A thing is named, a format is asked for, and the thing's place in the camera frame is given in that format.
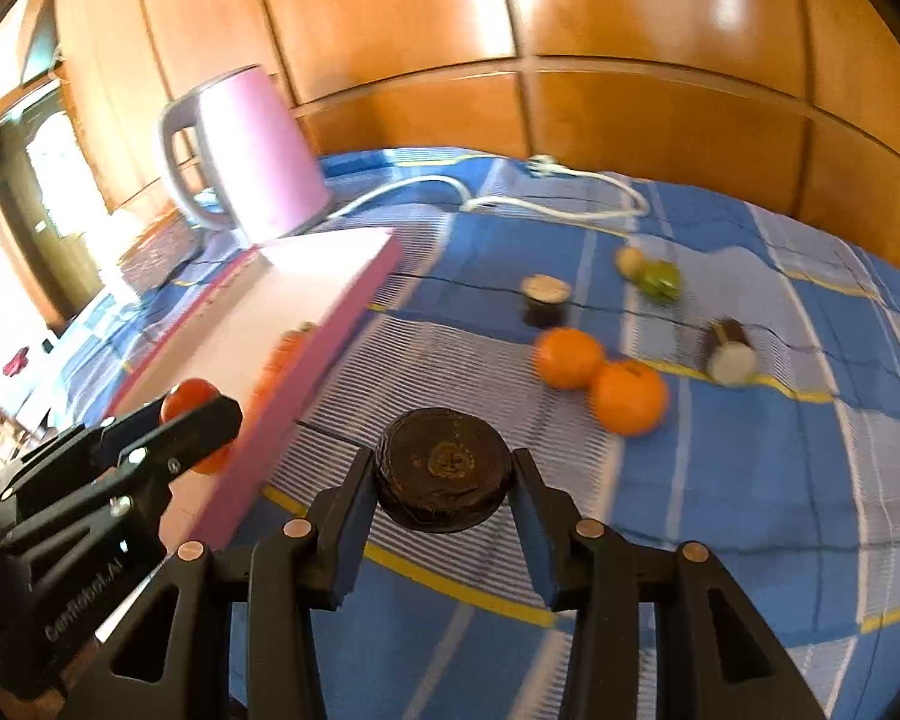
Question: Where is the wooden framed window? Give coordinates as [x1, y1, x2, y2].
[0, 79, 113, 325]

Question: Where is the pink electric kettle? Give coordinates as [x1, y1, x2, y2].
[157, 64, 333, 245]

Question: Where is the orange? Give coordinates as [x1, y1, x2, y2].
[534, 326, 607, 391]
[589, 360, 670, 437]

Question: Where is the small green lime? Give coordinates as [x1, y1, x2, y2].
[639, 261, 682, 302]

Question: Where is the blue plaid blanket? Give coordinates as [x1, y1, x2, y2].
[15, 146, 900, 720]

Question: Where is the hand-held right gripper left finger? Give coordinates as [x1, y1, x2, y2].
[67, 448, 380, 720]

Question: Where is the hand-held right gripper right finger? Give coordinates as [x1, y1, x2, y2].
[511, 448, 826, 720]

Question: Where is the white power cable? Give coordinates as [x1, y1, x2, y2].
[322, 154, 652, 223]

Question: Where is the orange carrot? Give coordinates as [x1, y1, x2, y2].
[249, 322, 320, 410]

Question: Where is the wooden wardrobe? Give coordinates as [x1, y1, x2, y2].
[15, 0, 900, 278]

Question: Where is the red tomato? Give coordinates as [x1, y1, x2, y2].
[160, 379, 235, 475]

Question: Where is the dark brown round disc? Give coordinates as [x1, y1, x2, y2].
[375, 406, 514, 533]

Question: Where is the pink box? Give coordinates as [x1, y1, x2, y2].
[101, 229, 404, 550]

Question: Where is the patterned flat box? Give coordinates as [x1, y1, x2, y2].
[120, 214, 205, 293]

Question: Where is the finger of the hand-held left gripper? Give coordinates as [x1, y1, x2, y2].
[0, 394, 245, 557]
[0, 394, 167, 501]

